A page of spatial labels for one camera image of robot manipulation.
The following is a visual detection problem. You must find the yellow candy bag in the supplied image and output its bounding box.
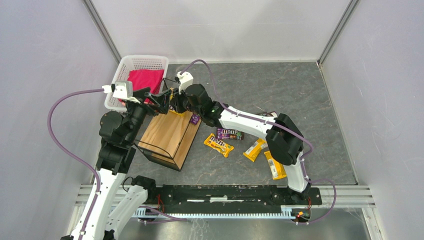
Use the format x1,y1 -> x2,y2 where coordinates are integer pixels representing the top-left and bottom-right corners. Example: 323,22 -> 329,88
203,133 -> 234,158
243,138 -> 268,162
169,88 -> 188,115
264,151 -> 287,180

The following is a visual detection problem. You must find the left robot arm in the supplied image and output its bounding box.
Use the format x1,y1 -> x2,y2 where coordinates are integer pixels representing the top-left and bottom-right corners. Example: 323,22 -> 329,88
63,84 -> 173,240

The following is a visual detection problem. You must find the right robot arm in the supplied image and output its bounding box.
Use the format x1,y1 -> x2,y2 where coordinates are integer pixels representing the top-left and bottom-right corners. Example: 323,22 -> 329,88
170,84 -> 311,199

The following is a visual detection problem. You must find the small purple candy bag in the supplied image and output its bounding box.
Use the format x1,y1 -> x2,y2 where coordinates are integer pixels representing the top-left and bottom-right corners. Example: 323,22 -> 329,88
189,113 -> 201,126

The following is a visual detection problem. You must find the purple candy bag lower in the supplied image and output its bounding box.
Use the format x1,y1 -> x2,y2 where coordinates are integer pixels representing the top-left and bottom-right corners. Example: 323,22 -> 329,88
216,127 -> 245,140

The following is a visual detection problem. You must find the brown candy bag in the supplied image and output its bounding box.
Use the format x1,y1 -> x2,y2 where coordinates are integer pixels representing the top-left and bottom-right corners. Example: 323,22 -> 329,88
257,111 -> 278,118

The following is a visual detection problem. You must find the pink cloth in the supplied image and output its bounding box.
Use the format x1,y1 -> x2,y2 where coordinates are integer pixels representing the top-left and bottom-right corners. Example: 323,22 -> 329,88
124,69 -> 165,94

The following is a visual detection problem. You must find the white plastic basket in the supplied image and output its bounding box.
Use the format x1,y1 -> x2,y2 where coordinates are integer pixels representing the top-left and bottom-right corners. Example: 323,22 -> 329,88
104,55 -> 169,113

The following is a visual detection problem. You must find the left corner aluminium profile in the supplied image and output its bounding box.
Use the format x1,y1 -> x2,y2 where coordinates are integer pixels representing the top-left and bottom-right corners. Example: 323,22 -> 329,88
82,0 -> 122,63

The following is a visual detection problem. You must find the corner aluminium profile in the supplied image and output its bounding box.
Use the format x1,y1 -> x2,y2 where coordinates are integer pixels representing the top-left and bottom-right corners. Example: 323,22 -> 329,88
82,0 -> 122,63
316,0 -> 360,68

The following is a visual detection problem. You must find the right corner aluminium profile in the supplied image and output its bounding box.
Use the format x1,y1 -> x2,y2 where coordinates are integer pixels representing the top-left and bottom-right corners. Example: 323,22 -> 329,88
316,0 -> 360,68

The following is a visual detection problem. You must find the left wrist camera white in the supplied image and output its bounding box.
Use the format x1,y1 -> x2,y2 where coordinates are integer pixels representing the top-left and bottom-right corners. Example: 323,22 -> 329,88
102,80 -> 141,104

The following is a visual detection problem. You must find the wooden wire shelf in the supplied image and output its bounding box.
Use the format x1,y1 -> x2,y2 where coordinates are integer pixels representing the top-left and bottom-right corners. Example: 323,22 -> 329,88
127,78 -> 204,172

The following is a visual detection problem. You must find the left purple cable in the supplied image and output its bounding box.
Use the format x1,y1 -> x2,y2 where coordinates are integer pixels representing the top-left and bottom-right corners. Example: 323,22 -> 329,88
47,88 -> 104,240

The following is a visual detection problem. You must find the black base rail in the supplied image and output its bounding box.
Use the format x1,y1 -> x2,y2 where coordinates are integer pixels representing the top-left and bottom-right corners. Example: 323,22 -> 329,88
144,185 -> 323,215

